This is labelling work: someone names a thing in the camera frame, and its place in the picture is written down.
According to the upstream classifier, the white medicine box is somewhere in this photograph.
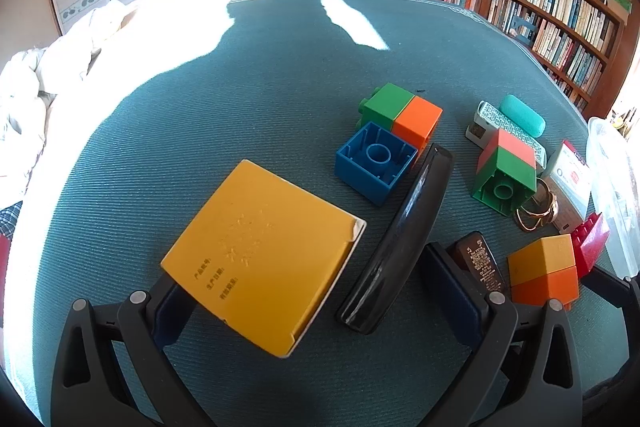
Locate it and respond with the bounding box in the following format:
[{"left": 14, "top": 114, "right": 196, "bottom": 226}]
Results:
[{"left": 542, "top": 139, "right": 593, "bottom": 235}]

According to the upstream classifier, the green orange toy block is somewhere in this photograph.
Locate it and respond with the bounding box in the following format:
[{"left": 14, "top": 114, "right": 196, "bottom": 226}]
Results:
[{"left": 356, "top": 83, "right": 444, "bottom": 158}]

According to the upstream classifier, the yellow orange toy block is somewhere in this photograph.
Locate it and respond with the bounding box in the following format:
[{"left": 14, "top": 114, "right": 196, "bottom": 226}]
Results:
[{"left": 507, "top": 234, "right": 581, "bottom": 310}]

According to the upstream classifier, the pink green toy block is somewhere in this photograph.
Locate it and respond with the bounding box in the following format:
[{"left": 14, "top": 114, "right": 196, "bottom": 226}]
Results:
[{"left": 471, "top": 128, "right": 538, "bottom": 214}]

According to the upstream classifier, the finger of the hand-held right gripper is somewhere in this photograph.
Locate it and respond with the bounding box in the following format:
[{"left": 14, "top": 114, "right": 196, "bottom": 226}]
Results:
[{"left": 580, "top": 266, "right": 640, "bottom": 308}]

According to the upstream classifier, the teal cloth desktop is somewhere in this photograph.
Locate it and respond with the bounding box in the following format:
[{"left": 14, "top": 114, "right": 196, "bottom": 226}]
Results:
[{"left": 0, "top": 0, "right": 633, "bottom": 427}]

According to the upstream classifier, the clear plastic bowl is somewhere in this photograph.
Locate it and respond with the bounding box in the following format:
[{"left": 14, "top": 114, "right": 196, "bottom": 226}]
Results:
[{"left": 585, "top": 117, "right": 640, "bottom": 280}]

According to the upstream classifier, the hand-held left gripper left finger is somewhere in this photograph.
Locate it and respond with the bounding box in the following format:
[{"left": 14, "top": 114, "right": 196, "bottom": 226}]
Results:
[{"left": 50, "top": 273, "right": 212, "bottom": 427}]

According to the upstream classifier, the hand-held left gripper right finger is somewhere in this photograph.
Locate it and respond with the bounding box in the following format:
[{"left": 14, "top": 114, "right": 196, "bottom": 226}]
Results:
[{"left": 422, "top": 241, "right": 587, "bottom": 427}]

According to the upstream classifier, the red toy block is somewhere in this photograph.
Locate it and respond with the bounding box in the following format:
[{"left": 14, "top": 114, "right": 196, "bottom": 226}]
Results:
[{"left": 570, "top": 212, "right": 612, "bottom": 280}]

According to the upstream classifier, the blue keyhole book box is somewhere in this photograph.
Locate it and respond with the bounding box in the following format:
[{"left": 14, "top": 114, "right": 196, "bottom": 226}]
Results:
[{"left": 510, "top": 14, "right": 538, "bottom": 48}]

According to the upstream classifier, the white duvet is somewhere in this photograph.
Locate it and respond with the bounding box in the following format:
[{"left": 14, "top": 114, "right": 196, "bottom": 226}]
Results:
[{"left": 0, "top": 0, "right": 138, "bottom": 208}]

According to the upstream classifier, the black glasses case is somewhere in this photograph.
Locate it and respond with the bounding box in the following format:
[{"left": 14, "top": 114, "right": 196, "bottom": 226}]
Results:
[{"left": 335, "top": 143, "right": 457, "bottom": 335}]

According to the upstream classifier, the teal floss container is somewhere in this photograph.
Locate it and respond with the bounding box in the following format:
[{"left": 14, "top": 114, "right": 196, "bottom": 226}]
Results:
[{"left": 500, "top": 94, "right": 547, "bottom": 138}]

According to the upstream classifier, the blue toy block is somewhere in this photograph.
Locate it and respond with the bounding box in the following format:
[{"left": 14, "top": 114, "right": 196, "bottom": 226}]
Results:
[{"left": 334, "top": 121, "right": 419, "bottom": 206}]

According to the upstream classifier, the white patterned small box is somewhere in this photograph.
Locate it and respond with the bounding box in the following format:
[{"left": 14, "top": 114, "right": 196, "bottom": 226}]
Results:
[{"left": 465, "top": 101, "right": 548, "bottom": 170}]

